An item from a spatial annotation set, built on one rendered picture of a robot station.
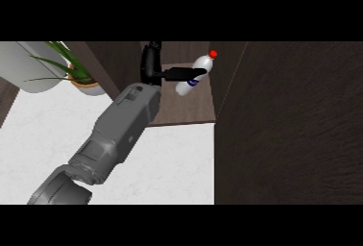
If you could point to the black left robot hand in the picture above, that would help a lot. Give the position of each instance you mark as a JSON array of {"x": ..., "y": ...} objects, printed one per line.
[{"x": 151, "y": 67}]

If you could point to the white water bottle red cap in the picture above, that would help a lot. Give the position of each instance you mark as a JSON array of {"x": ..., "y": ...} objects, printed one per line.
[{"x": 202, "y": 62}]

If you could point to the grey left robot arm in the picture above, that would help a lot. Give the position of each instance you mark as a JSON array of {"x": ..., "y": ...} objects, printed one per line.
[{"x": 118, "y": 128}]

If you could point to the dark wood cabinet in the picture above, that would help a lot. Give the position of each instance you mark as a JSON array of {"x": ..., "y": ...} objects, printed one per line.
[{"x": 184, "y": 105}]

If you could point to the dark wood cabinet door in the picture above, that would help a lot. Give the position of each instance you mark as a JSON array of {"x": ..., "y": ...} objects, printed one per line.
[{"x": 292, "y": 128}]

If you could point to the pale plant pot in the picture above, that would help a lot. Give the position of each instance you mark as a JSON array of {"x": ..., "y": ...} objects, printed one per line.
[{"x": 91, "y": 88}]

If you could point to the green leafy plant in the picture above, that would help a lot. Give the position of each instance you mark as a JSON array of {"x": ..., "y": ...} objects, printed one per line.
[{"x": 75, "y": 68}]

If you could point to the pale grey rounded appliance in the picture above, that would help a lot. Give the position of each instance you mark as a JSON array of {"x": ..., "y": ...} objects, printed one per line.
[{"x": 28, "y": 64}]

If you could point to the dark wood panel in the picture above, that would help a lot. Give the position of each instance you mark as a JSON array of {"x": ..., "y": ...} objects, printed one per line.
[{"x": 6, "y": 99}]

